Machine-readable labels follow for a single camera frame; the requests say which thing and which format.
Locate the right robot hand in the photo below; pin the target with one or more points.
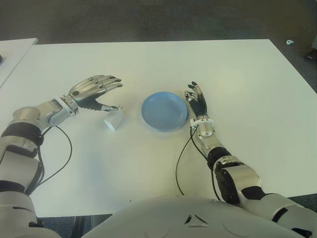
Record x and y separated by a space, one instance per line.
200 106

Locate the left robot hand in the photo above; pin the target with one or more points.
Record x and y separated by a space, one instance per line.
85 93

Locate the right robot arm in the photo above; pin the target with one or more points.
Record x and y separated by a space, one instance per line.
237 178

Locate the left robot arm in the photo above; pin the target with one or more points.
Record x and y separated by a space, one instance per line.
22 153

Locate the blue plate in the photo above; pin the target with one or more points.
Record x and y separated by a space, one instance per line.
164 112

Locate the white side table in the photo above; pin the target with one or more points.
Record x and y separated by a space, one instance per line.
13 57

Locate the small white floor object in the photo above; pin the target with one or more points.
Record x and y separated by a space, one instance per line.
289 42

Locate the grey robot torso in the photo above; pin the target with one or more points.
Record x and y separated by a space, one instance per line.
193 218

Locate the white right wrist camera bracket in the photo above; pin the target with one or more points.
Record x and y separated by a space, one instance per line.
201 122

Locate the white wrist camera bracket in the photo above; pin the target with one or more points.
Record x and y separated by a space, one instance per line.
67 105
201 122

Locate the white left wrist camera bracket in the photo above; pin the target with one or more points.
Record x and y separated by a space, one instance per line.
67 105

